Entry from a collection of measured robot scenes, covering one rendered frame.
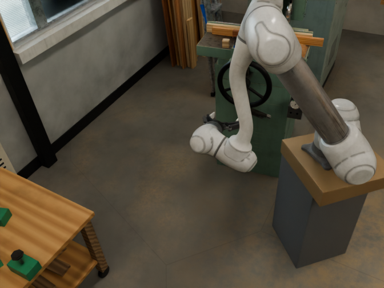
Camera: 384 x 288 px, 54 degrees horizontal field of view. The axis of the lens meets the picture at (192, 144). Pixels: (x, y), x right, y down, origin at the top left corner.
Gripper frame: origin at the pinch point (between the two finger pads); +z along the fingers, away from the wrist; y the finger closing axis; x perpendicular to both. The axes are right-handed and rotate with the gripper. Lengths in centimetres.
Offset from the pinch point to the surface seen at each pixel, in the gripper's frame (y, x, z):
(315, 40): -33, -38, 39
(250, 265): -25, 78, -8
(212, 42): 20.9, -31.9, 31.5
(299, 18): -22, -48, 53
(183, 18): 89, -33, 152
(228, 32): 14, -37, 39
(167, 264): 18, 84, -21
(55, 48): 135, -13, 36
